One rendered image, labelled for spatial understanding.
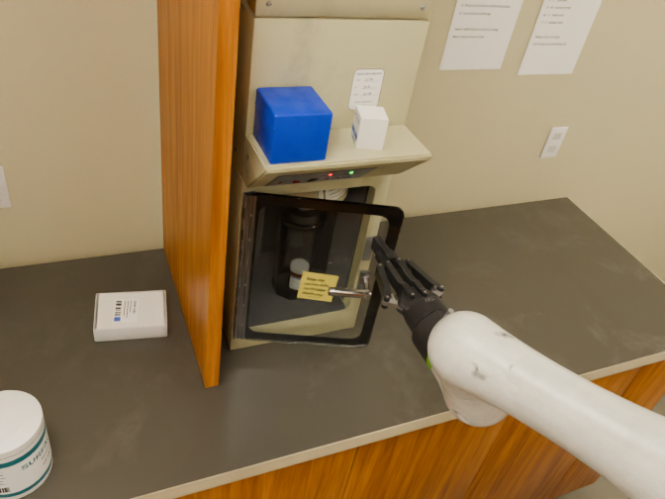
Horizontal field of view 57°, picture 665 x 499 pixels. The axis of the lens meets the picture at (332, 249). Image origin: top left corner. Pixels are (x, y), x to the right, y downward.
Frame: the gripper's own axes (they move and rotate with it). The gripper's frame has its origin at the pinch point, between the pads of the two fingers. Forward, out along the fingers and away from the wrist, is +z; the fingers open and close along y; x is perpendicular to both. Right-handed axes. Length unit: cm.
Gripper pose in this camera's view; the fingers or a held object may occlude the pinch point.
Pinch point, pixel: (383, 251)
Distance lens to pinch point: 119.9
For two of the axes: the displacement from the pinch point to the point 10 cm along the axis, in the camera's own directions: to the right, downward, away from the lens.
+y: -9.1, 1.3, -3.8
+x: -1.5, 7.7, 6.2
